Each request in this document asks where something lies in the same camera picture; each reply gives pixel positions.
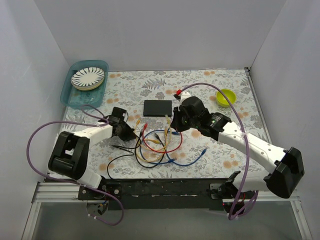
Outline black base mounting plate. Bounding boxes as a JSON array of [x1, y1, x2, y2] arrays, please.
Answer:
[[78, 178, 238, 211]]

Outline aluminium frame rail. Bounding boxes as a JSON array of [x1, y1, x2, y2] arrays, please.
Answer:
[[22, 178, 312, 240]]

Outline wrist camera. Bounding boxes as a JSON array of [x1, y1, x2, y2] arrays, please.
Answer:
[[108, 107, 128, 124], [179, 96, 206, 117]]

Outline striped white plate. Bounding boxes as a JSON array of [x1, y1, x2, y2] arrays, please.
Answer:
[[70, 67, 105, 91]]

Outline black network switch box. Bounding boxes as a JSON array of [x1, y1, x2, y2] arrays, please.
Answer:
[[143, 100, 173, 117]]

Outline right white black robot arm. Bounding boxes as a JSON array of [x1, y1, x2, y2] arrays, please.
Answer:
[[170, 107, 305, 199]]

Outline lime green bowl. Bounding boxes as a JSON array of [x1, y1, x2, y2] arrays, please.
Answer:
[[216, 89, 237, 108]]

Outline blue ethernet cable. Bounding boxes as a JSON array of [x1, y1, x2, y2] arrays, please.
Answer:
[[166, 147, 208, 167], [138, 129, 183, 165]]

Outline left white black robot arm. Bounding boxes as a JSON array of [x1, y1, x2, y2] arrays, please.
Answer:
[[48, 121, 136, 200]]

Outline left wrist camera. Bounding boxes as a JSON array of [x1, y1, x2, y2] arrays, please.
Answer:
[[108, 107, 128, 124]]

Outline teal plastic tray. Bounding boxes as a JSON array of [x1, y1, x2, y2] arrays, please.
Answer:
[[60, 60, 109, 109]]

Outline yellow ethernet cable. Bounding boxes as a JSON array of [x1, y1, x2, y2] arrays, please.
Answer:
[[133, 114, 173, 162]]

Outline floral patterned table mat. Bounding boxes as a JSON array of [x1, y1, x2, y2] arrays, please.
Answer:
[[48, 69, 280, 180]]

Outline red ethernet cable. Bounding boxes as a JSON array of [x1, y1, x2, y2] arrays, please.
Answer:
[[139, 123, 183, 153]]

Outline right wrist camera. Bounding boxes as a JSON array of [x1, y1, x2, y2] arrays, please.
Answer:
[[179, 96, 206, 117]]

